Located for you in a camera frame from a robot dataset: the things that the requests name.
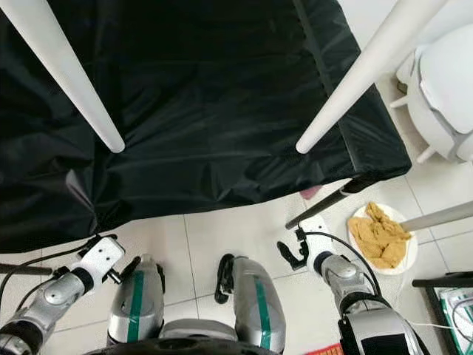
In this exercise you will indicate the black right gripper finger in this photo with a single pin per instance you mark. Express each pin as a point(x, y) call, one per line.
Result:
point(288, 254)

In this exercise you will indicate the white plastic table leg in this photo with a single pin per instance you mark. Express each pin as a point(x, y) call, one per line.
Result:
point(66, 66)
point(369, 74)

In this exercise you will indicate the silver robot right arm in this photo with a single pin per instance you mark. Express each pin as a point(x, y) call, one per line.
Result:
point(351, 281)

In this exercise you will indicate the crumpled yellow cloth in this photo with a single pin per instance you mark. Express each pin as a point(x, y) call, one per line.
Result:
point(377, 233)

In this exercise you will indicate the red woven floor mat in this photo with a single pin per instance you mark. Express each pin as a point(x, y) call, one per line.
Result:
point(327, 349)

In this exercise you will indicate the black robot waist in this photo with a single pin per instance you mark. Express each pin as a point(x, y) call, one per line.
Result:
point(192, 349)

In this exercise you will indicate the white round plate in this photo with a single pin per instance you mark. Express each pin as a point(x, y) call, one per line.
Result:
point(412, 251)

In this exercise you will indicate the grey metal pole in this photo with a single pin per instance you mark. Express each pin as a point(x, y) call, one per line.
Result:
point(440, 216)

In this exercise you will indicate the black stand base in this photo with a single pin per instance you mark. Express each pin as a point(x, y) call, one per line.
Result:
point(443, 280)

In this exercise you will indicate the white green cardboard box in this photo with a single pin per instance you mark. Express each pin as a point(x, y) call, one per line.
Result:
point(458, 303)

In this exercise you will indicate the black table cloth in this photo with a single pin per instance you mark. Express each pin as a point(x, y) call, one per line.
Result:
point(207, 96)

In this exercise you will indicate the white rounded floor appliance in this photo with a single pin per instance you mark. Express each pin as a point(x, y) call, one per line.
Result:
point(447, 96)

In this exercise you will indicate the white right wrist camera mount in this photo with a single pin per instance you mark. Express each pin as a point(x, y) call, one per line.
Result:
point(316, 233)

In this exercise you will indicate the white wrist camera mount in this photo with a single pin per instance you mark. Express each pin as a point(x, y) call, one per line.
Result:
point(100, 255)
point(316, 233)

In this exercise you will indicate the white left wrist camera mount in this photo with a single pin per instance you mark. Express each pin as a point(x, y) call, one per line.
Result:
point(100, 255)

